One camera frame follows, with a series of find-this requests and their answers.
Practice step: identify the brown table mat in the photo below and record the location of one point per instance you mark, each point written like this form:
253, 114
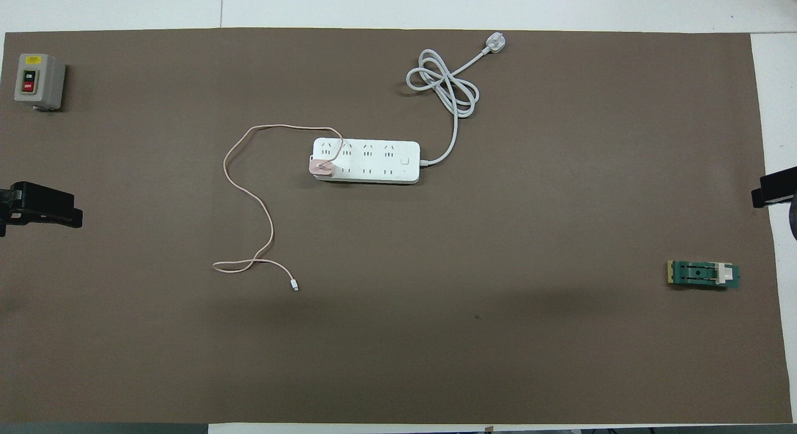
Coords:
436, 297

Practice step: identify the white power strip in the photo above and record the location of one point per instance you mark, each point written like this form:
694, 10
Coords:
373, 163

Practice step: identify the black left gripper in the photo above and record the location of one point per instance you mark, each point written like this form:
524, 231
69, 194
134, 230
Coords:
6, 203

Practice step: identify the pink charger adapter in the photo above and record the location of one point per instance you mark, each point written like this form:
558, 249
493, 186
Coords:
320, 167

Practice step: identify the grey on off switch box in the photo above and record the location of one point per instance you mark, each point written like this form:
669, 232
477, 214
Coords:
40, 79

